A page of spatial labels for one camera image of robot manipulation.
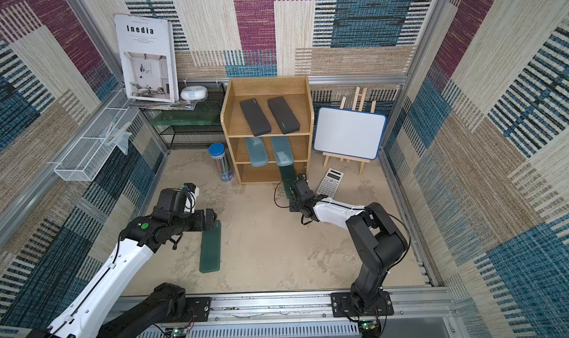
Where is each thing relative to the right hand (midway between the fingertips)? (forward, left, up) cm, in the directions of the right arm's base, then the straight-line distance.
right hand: (296, 198), depth 96 cm
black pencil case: (+17, +14, +28) cm, 36 cm away
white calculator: (+10, -16, -4) cm, 20 cm away
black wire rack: (+38, +48, +7) cm, 61 cm away
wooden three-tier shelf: (+34, -1, +30) cm, 45 cm away
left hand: (-14, +32, +12) cm, 37 cm away
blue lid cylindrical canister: (+14, +32, +15) cm, 38 cm away
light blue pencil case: (+15, +16, +14) cm, 26 cm away
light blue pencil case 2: (+14, +5, +14) cm, 20 cm away
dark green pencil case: (-20, +33, -5) cm, 39 cm away
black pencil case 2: (+20, +5, +28) cm, 35 cm away
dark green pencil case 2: (+13, +3, -3) cm, 14 cm away
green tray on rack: (+30, +45, +20) cm, 58 cm away
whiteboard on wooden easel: (+23, -25, +14) cm, 37 cm away
